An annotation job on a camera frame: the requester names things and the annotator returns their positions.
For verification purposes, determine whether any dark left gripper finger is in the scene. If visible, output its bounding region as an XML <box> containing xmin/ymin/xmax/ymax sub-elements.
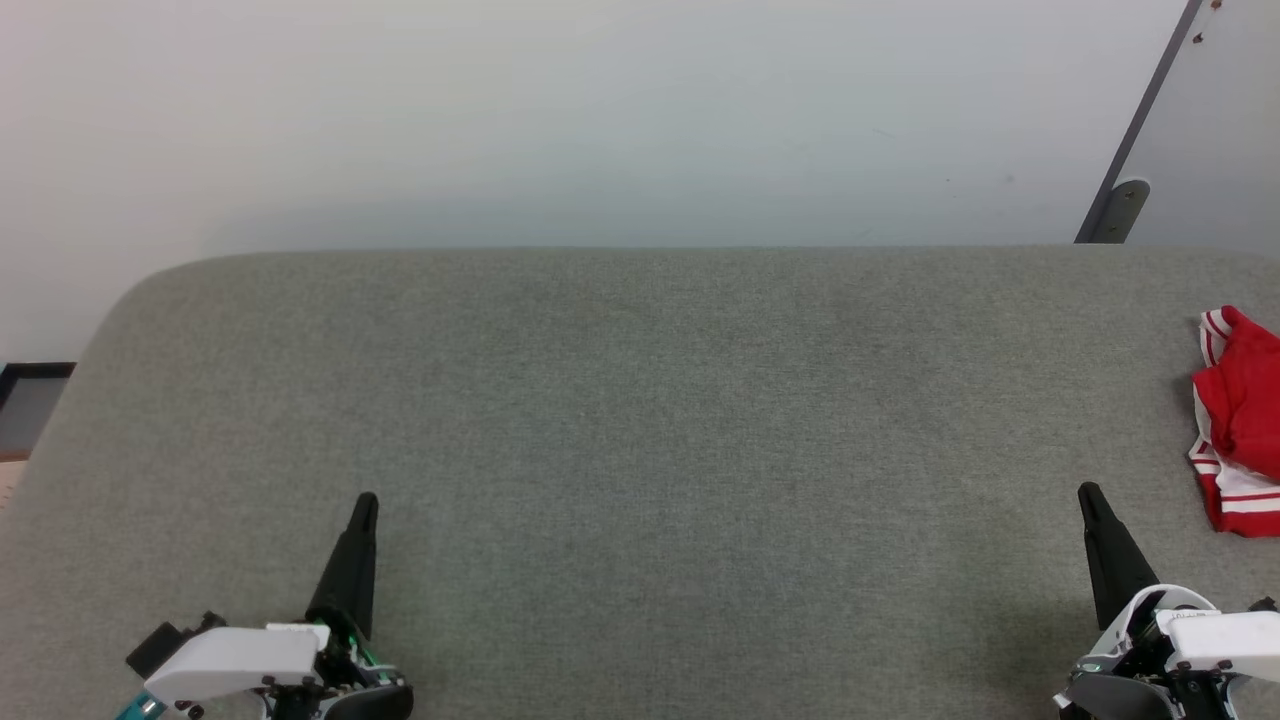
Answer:
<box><xmin>305</xmin><ymin>491</ymin><xmax>381</xmax><ymax>641</ymax></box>

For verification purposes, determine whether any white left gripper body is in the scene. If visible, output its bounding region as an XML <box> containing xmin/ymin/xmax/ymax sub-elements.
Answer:
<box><xmin>143</xmin><ymin>622</ymin><xmax>416</xmax><ymax>720</ymax></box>

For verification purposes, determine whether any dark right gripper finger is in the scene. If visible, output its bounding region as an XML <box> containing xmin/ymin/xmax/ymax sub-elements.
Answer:
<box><xmin>1077</xmin><ymin>482</ymin><xmax>1161</xmax><ymax>631</ymax></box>

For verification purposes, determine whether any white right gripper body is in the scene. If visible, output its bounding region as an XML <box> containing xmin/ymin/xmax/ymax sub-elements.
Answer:
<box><xmin>1055</xmin><ymin>583</ymin><xmax>1280</xmax><ymax>720</ymax></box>

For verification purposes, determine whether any red and white garment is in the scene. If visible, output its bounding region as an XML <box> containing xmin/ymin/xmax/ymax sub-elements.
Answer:
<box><xmin>1188</xmin><ymin>305</ymin><xmax>1280</xmax><ymax>539</ymax></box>

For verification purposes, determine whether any black framed panel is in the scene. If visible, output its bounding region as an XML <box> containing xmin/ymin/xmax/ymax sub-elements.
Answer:
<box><xmin>0</xmin><ymin>362</ymin><xmax>77</xmax><ymax>461</ymax></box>

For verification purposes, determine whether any grey-green fabric sofa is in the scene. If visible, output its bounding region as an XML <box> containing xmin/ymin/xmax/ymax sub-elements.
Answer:
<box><xmin>0</xmin><ymin>245</ymin><xmax>1280</xmax><ymax>720</ymax></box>

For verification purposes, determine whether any grey metal wall bracket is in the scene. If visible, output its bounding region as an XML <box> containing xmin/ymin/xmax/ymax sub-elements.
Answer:
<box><xmin>1090</xmin><ymin>178</ymin><xmax>1151</xmax><ymax>246</ymax></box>

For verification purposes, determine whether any dark grey door frame strip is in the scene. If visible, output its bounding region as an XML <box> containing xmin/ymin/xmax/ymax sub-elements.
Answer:
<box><xmin>1073</xmin><ymin>0</ymin><xmax>1216</xmax><ymax>246</ymax></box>

